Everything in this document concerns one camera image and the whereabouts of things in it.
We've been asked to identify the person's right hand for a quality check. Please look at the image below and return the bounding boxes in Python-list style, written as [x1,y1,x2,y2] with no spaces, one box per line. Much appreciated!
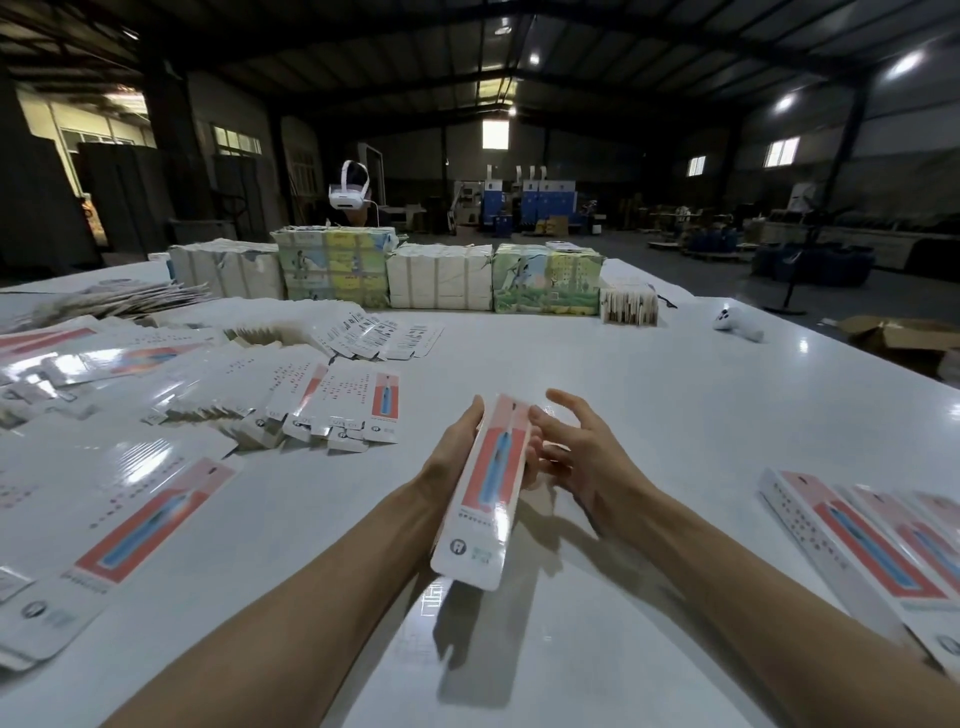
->
[525,388,665,539]

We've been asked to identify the person's left hand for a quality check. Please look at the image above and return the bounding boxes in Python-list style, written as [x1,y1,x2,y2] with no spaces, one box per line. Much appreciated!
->
[415,394,488,519]

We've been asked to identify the toothbrush carton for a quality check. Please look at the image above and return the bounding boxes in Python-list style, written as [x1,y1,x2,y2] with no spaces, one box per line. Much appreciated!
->
[430,393,533,591]

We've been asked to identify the pile of carton blanks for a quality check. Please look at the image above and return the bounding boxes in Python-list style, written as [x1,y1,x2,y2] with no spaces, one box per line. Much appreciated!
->
[0,297,441,672]

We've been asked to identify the person's right forearm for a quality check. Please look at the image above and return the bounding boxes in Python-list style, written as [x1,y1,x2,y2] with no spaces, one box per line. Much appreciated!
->
[622,487,960,728]

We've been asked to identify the person's left forearm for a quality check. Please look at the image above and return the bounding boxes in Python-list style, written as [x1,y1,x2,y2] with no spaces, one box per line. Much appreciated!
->
[105,487,452,728]

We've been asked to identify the small beige card stack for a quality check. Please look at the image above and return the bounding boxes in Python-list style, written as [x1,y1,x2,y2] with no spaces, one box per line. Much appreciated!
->
[601,282,660,326]

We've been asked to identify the row of white cartons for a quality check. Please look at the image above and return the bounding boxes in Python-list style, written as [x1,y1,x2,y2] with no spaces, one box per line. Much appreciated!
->
[168,238,287,300]
[387,243,497,312]

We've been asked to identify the green printed carton bundle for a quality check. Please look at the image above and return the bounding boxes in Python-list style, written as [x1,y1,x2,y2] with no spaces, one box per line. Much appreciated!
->
[493,241,605,317]

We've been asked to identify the small white object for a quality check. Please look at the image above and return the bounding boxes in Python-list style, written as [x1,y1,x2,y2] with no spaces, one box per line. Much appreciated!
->
[712,303,765,342]

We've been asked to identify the green yellow carton bundle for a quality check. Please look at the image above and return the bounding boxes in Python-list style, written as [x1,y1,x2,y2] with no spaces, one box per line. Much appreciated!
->
[274,225,399,311]

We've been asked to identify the blue machine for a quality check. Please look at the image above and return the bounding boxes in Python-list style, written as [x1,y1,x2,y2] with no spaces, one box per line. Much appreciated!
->
[481,168,578,230]

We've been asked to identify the white headset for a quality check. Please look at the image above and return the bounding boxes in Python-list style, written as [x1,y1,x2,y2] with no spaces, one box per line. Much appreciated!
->
[328,159,372,210]

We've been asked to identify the blue bins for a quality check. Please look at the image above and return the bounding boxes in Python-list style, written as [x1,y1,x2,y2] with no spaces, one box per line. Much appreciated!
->
[750,240,875,287]

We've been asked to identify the black floor stand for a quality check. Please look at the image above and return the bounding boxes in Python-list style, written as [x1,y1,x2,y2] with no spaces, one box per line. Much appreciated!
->
[765,150,864,315]

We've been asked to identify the open cardboard box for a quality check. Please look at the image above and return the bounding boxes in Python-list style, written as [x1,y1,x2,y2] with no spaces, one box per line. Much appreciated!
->
[837,313,960,374]

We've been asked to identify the grey crate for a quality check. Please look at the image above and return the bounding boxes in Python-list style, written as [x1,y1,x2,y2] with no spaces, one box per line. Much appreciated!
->
[168,219,239,246]

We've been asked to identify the pile of grey flat sheets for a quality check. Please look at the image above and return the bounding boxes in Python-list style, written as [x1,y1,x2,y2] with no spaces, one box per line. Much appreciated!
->
[0,280,212,335]

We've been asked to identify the dark grey cabinet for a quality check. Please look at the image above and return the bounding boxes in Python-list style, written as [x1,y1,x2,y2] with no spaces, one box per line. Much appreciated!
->
[78,142,174,257]

